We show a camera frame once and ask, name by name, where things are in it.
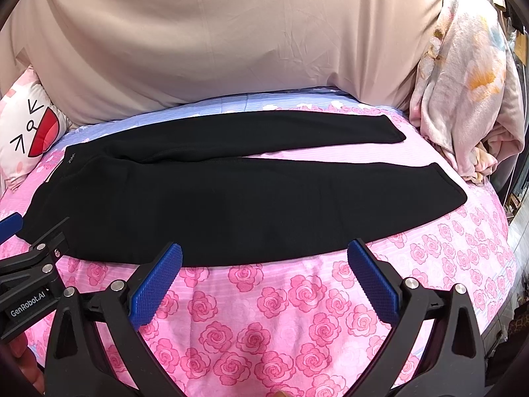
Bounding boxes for black pants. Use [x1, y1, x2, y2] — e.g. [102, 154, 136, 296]
[18, 110, 467, 267]

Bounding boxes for left hand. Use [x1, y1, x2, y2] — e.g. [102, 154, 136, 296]
[8, 333, 45, 394]

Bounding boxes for cat face cushion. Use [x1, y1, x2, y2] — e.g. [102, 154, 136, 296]
[0, 66, 72, 193]

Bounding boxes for beige headboard cover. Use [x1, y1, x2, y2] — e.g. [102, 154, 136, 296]
[1, 0, 442, 125]

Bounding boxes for floral pink blanket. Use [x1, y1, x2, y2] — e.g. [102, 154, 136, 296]
[409, 0, 524, 185]

